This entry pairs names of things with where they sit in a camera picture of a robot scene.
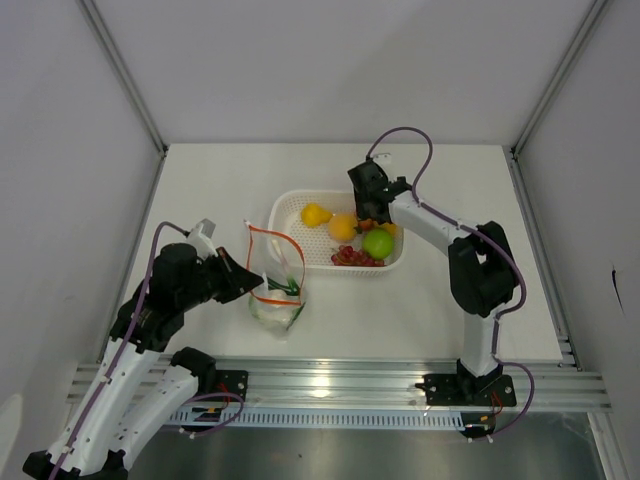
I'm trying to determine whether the aluminium rail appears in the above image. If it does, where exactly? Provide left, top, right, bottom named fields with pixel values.
left=67, top=357, right=614, bottom=414

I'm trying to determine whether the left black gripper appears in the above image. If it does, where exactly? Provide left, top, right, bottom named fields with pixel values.
left=179, top=246, right=264, bottom=310

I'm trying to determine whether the green leafy vegetable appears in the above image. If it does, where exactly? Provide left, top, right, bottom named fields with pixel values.
left=266, top=276, right=306, bottom=333

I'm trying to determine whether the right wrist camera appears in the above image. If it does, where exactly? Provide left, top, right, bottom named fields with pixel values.
left=371, top=153, right=392, bottom=161

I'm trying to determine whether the red grape bunch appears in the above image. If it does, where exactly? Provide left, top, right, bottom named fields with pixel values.
left=331, top=245, right=385, bottom=268

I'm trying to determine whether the yellow pear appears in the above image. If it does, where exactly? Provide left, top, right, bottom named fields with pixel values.
left=300, top=203, right=333, bottom=228

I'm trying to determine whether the slotted cable duct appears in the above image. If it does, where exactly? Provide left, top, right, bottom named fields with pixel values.
left=169, top=407, right=466, bottom=432

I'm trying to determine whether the orange fruit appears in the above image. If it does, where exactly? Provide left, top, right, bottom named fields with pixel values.
left=327, top=213, right=358, bottom=244

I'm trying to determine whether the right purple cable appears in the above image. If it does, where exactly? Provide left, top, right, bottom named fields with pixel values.
left=367, top=126, right=535, bottom=441

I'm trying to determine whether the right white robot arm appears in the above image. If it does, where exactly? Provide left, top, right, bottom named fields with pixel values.
left=348, top=158, right=527, bottom=404

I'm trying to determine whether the aluminium frame post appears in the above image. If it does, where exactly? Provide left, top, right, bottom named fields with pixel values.
left=76, top=0, right=168, bottom=157
left=510, top=0, right=613, bottom=160

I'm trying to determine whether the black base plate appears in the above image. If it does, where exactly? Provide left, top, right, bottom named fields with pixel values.
left=213, top=370, right=249, bottom=402
left=415, top=374, right=517, bottom=407

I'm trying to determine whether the red peach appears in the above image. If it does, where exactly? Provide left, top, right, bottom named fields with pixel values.
left=357, top=219, right=377, bottom=232

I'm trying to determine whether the right aluminium frame post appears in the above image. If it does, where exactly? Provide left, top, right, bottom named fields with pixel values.
left=510, top=0, right=613, bottom=160

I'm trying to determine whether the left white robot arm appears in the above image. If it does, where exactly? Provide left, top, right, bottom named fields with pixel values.
left=22, top=242, right=263, bottom=479

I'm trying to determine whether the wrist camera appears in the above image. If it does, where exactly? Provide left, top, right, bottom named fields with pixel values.
left=371, top=153, right=392, bottom=161
left=186, top=219, right=216, bottom=260

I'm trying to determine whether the purple cable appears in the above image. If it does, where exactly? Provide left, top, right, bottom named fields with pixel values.
left=47, top=222, right=194, bottom=480
left=367, top=126, right=535, bottom=441

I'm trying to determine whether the clear orange zip top bag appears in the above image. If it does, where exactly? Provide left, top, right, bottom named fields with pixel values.
left=245, top=221, right=307, bottom=340

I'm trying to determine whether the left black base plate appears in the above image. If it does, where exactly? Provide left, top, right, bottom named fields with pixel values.
left=213, top=370, right=249, bottom=402

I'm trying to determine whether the green yellow mango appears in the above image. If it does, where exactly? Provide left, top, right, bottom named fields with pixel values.
left=377, top=223, right=397, bottom=236

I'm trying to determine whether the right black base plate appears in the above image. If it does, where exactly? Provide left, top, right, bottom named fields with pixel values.
left=415, top=374, right=517, bottom=407

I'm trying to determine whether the green apple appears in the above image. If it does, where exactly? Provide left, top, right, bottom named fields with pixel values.
left=362, top=228, right=395, bottom=260

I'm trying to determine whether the left aluminium frame post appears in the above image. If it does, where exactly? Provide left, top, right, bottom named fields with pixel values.
left=76, top=0, right=168, bottom=157

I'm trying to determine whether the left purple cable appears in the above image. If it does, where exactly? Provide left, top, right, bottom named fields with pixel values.
left=47, top=222, right=194, bottom=480

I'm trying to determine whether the white perforated plastic basket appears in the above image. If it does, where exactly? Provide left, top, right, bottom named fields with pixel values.
left=268, top=190, right=405, bottom=277

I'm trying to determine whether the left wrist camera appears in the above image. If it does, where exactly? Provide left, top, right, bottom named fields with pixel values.
left=186, top=219, right=216, bottom=260

